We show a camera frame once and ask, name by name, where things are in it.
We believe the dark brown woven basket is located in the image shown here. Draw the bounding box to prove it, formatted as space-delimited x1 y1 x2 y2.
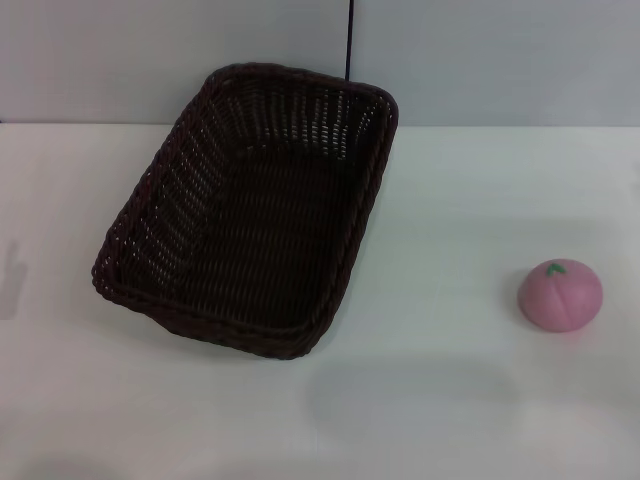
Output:
90 62 403 362

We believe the pink toy peach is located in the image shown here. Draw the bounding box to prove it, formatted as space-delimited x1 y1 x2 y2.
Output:
516 259 604 333

